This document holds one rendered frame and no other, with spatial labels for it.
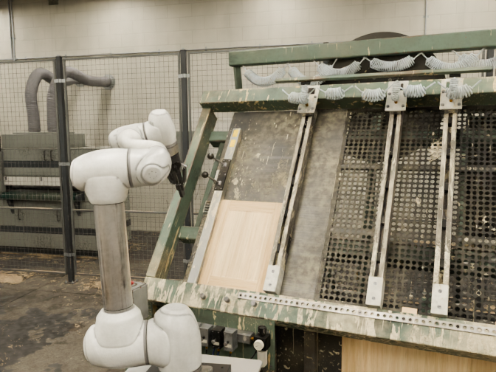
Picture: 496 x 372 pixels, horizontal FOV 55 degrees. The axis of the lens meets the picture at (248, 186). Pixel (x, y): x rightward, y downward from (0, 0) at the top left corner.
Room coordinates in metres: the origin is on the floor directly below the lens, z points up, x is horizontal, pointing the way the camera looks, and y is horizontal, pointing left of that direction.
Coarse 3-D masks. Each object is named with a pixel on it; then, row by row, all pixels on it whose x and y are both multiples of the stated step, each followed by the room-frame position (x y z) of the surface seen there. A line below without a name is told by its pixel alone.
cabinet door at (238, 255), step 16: (224, 208) 2.55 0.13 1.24; (240, 208) 2.52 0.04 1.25; (256, 208) 2.48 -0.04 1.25; (272, 208) 2.45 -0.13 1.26; (224, 224) 2.49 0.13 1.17; (240, 224) 2.46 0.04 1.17; (256, 224) 2.43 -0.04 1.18; (272, 224) 2.39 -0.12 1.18; (224, 240) 2.44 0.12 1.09; (240, 240) 2.41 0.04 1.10; (256, 240) 2.38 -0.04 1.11; (272, 240) 2.34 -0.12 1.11; (208, 256) 2.41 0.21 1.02; (224, 256) 2.38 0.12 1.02; (240, 256) 2.35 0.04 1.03; (256, 256) 2.32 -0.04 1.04; (208, 272) 2.35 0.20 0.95; (224, 272) 2.33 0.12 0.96; (240, 272) 2.30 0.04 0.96; (256, 272) 2.27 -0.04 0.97; (240, 288) 2.25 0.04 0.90; (256, 288) 2.22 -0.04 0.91
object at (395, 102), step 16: (400, 96) 2.48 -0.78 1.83; (400, 112) 2.45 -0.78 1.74; (400, 128) 2.42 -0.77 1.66; (384, 160) 2.33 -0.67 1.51; (384, 176) 2.28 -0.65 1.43; (384, 192) 2.23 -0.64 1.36; (384, 208) 2.22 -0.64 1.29; (384, 224) 2.16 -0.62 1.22; (384, 240) 2.09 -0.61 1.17; (384, 256) 2.05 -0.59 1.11; (384, 272) 2.02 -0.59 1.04; (368, 288) 1.99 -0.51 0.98; (384, 288) 2.02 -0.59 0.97; (368, 304) 1.95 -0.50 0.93
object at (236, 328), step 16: (208, 320) 2.21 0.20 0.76; (224, 320) 2.17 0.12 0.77; (240, 320) 2.14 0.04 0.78; (256, 320) 2.10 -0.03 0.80; (272, 320) 2.07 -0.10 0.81; (208, 336) 2.10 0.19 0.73; (224, 336) 2.06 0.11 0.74; (240, 336) 2.08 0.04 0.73; (256, 336) 2.04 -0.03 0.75; (272, 336) 2.07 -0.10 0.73; (208, 352) 2.21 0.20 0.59; (224, 352) 2.17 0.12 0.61; (240, 352) 2.14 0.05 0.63; (256, 352) 2.06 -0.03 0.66; (272, 352) 2.07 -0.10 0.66; (272, 368) 2.07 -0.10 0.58
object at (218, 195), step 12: (240, 132) 2.82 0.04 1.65; (228, 144) 2.79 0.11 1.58; (228, 156) 2.73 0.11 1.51; (228, 180) 2.67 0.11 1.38; (216, 192) 2.61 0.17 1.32; (216, 204) 2.56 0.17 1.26; (216, 216) 2.53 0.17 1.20; (204, 228) 2.50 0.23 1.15; (204, 240) 2.45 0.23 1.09; (204, 252) 2.41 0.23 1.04; (192, 276) 2.35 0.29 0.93
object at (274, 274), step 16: (304, 112) 2.64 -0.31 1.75; (304, 128) 2.65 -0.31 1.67; (304, 144) 2.56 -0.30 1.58; (304, 160) 2.52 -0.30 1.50; (288, 192) 2.41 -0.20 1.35; (288, 208) 2.40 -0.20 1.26; (288, 224) 2.30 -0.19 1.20; (288, 240) 2.29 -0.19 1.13; (272, 256) 2.23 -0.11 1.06; (272, 272) 2.18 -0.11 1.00; (272, 288) 2.13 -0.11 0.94
